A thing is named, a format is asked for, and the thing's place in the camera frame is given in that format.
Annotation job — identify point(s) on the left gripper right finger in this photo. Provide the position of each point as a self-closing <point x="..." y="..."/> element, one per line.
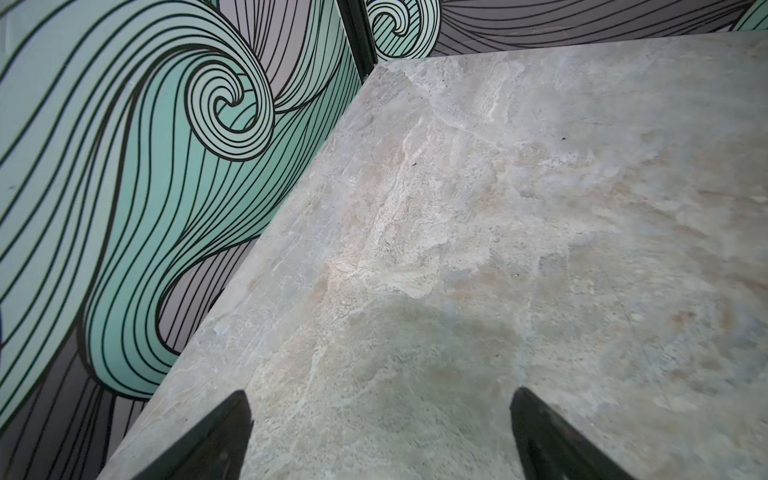
<point x="549" y="447"/>

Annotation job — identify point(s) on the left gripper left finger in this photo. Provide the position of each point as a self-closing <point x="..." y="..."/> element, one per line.
<point x="214" y="448"/>

